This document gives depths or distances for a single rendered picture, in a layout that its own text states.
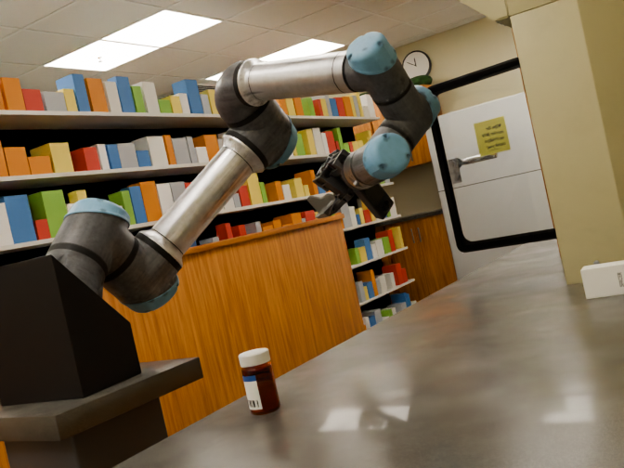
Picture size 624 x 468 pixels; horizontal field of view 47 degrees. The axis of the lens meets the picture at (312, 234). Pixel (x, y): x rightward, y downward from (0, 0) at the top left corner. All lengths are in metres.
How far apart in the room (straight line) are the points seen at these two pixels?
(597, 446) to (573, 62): 0.83
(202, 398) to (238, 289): 0.60
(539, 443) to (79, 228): 1.01
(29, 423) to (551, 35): 1.05
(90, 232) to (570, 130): 0.87
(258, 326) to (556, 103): 2.67
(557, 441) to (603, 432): 0.03
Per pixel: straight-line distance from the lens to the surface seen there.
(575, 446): 0.59
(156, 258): 1.48
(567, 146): 1.30
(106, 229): 1.42
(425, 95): 1.35
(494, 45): 7.18
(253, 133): 1.55
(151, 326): 3.18
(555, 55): 1.31
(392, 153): 1.27
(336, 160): 1.40
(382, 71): 1.25
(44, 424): 1.21
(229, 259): 3.63
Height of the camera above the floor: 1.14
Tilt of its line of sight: 1 degrees down
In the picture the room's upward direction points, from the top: 12 degrees counter-clockwise
